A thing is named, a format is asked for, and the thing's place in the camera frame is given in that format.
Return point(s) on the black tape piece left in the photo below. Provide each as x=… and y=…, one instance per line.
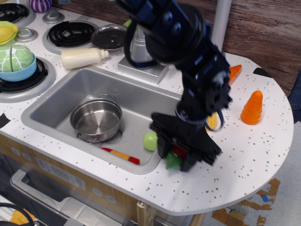
x=3, y=120

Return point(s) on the purple striped toy vegetable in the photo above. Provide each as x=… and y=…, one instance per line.
x=40, y=5

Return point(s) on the yellow toy corn piece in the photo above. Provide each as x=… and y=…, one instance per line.
x=212, y=122

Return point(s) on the grey stove knob far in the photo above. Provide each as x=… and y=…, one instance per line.
x=53, y=17

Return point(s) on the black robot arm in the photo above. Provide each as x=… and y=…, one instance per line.
x=177, y=34

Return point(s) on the black tape piece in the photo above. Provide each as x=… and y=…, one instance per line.
x=3, y=120
x=261, y=72

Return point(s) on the yellow object bottom left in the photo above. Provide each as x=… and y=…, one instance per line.
x=18, y=218

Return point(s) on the red yellow toy utensil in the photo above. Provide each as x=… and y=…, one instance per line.
x=122, y=155

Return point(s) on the black tape piece right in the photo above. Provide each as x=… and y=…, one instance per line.
x=261, y=72

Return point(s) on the green toy apple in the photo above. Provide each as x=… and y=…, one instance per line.
x=150, y=141

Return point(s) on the steel pan lid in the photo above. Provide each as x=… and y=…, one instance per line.
x=109, y=37

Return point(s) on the grey stove knob near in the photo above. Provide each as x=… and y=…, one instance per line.
x=26, y=35

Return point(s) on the orange toy carrot tip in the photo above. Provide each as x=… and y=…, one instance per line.
x=251, y=113

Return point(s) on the grey toy sink basin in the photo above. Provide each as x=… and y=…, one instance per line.
x=50, y=114

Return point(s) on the black stove burner back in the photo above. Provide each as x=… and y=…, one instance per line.
x=19, y=14

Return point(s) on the grey vertical post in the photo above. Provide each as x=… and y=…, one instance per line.
x=220, y=22

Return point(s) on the grey stove knob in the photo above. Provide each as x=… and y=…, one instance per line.
x=53, y=17
x=26, y=35

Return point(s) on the green toy vegetable piece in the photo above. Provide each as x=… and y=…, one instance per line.
x=127, y=23

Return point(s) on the silver toy faucet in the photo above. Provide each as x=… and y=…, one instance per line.
x=138, y=53

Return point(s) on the blue toy bowl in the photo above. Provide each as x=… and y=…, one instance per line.
x=19, y=75

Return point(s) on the orange toy carrot with stem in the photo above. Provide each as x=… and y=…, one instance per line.
x=234, y=71

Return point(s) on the small steel pan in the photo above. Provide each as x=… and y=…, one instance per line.
x=97, y=120

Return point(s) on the green toy cabbage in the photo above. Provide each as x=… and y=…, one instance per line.
x=15, y=58

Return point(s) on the cream plastic bottle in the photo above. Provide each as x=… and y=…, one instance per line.
x=79, y=57

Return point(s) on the red toy chili pepper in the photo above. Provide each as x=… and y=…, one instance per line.
x=175, y=157

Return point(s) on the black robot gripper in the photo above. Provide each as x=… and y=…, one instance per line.
x=193, y=138

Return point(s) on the toy oven door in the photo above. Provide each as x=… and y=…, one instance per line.
x=58, y=205

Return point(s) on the black stove burner middle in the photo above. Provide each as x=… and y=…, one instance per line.
x=68, y=34

